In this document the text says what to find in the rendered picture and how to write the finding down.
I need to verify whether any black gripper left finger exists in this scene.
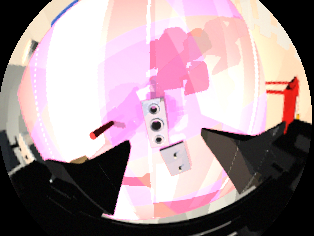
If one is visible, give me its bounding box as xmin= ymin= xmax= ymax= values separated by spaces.
xmin=45 ymin=139 xmax=132 ymax=216

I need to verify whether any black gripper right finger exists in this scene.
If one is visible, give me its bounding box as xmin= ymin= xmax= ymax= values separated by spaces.
xmin=201 ymin=121 xmax=287 ymax=194

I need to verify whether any red peg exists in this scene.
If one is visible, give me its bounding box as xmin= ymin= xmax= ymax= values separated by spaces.
xmin=89 ymin=121 xmax=114 ymax=141

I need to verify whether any grey rectangular base with two pins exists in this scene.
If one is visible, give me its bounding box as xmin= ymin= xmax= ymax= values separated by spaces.
xmin=158 ymin=141 xmax=190 ymax=177

